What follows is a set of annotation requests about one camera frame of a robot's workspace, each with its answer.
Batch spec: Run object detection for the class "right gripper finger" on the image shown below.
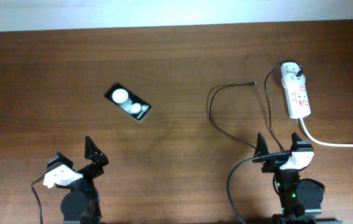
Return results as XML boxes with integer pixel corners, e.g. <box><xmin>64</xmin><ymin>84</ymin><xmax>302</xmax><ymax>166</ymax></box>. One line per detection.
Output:
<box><xmin>254</xmin><ymin>133</ymin><xmax>269</xmax><ymax>157</ymax></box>
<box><xmin>290</xmin><ymin>133</ymin><xmax>314</xmax><ymax>152</ymax></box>

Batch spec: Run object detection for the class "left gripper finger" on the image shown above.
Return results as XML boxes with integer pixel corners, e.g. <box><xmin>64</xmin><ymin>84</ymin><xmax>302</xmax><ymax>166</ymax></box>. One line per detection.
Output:
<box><xmin>85</xmin><ymin>136</ymin><xmax>109</xmax><ymax>166</ymax></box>
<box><xmin>47</xmin><ymin>152</ymin><xmax>73</xmax><ymax>170</ymax></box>

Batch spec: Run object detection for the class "black smartphone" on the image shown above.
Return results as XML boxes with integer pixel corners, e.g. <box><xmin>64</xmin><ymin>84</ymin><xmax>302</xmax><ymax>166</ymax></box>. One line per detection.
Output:
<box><xmin>104</xmin><ymin>82</ymin><xmax>152</xmax><ymax>121</ymax></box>

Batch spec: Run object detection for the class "black charging cable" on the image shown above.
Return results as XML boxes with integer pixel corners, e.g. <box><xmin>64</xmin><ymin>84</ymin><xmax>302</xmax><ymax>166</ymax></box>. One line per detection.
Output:
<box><xmin>208</xmin><ymin>59</ymin><xmax>304</xmax><ymax>153</ymax></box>

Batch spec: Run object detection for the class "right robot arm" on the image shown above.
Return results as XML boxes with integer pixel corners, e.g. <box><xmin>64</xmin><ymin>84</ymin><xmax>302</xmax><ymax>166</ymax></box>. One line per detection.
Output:
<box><xmin>253</xmin><ymin>133</ymin><xmax>342</xmax><ymax>224</ymax></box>

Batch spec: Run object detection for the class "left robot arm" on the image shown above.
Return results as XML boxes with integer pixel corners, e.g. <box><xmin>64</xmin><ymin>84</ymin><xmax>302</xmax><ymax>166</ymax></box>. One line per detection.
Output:
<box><xmin>43</xmin><ymin>136</ymin><xmax>109</xmax><ymax>223</ymax></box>

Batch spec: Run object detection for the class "white USB charger adapter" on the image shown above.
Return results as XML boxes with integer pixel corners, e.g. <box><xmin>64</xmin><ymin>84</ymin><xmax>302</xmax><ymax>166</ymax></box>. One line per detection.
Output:
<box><xmin>281</xmin><ymin>62</ymin><xmax>306</xmax><ymax>89</ymax></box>

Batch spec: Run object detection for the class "white power strip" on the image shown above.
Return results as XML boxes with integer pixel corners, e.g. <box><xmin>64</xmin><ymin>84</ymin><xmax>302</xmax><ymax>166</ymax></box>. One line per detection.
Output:
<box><xmin>284</xmin><ymin>82</ymin><xmax>311</xmax><ymax>119</ymax></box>

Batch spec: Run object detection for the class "white power strip cord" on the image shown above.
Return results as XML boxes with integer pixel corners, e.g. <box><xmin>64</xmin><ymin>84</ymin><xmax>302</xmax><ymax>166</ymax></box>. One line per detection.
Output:
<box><xmin>297</xmin><ymin>117</ymin><xmax>353</xmax><ymax>149</ymax></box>

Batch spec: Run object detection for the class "right black camera cable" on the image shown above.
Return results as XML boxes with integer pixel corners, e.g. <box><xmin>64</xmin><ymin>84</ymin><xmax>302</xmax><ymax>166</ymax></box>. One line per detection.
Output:
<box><xmin>226</xmin><ymin>151</ymin><xmax>292</xmax><ymax>224</ymax></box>

